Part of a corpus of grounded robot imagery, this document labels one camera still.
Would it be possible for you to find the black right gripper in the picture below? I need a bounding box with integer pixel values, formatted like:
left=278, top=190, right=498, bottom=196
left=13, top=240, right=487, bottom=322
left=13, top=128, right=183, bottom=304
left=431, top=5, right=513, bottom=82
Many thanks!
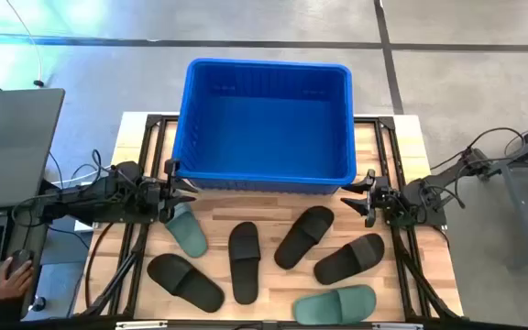
left=339, top=168, right=405, bottom=229

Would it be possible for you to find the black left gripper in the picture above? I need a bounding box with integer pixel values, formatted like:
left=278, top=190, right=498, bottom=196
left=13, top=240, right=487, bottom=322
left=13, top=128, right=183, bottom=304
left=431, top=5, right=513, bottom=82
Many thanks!
left=142, top=158, right=200, bottom=225

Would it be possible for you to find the green rubber slide sandal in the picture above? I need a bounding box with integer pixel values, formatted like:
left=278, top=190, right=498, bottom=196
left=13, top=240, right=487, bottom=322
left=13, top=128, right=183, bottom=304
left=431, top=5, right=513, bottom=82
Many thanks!
left=291, top=284, right=378, bottom=326
left=163, top=201, right=209, bottom=259

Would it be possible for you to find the black rubber slide sandal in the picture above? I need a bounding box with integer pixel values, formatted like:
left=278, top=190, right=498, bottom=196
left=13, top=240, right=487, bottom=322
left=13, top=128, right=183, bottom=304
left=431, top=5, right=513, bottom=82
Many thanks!
left=313, top=233, right=386, bottom=286
left=273, top=205, right=336, bottom=270
left=146, top=252, right=226, bottom=314
left=227, top=221, right=262, bottom=305

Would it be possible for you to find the blue plastic bin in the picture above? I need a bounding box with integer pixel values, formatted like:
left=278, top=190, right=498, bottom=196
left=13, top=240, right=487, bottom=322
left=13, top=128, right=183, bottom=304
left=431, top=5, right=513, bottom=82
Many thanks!
left=170, top=57, right=358, bottom=194

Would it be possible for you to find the dark operator desk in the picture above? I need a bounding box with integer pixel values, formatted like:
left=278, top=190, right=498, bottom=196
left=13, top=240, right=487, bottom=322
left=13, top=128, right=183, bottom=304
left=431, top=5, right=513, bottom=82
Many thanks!
left=0, top=182, right=50, bottom=322

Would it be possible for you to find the grey computer monitor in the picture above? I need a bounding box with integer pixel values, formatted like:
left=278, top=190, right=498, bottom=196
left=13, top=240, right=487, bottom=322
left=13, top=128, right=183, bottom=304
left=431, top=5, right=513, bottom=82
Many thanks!
left=0, top=88, right=67, bottom=211

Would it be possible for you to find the black computer mouse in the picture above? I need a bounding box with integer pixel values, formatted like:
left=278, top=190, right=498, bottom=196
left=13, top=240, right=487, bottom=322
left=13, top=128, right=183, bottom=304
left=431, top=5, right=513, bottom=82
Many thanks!
left=6, top=248, right=34, bottom=276

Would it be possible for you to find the person's hand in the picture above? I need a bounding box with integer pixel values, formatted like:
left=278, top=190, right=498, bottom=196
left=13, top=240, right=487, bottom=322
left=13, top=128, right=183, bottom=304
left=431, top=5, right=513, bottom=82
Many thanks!
left=0, top=257, right=35, bottom=302

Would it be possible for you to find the black aluminium table frame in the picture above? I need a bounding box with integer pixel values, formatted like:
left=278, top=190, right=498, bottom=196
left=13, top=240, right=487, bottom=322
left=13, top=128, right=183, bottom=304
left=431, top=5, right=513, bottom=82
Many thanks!
left=73, top=114, right=465, bottom=330

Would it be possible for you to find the brown cable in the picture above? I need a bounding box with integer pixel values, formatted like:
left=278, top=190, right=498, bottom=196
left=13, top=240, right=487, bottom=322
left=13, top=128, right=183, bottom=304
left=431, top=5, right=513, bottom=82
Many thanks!
left=84, top=222, right=116, bottom=309

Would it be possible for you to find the silver metal bracket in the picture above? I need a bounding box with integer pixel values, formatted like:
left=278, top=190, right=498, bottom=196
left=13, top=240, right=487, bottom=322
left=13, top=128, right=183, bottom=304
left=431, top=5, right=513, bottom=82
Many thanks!
left=372, top=322, right=424, bottom=330
left=115, top=320, right=169, bottom=330

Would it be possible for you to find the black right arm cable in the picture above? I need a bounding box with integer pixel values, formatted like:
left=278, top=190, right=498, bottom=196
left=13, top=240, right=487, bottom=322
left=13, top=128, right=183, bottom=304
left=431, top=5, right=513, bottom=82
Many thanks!
left=430, top=126, right=527, bottom=171

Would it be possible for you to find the white floor cable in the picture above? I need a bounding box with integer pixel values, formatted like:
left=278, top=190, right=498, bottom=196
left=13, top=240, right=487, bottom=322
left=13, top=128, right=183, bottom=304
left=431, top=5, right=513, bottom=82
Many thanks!
left=5, top=0, right=46, bottom=88

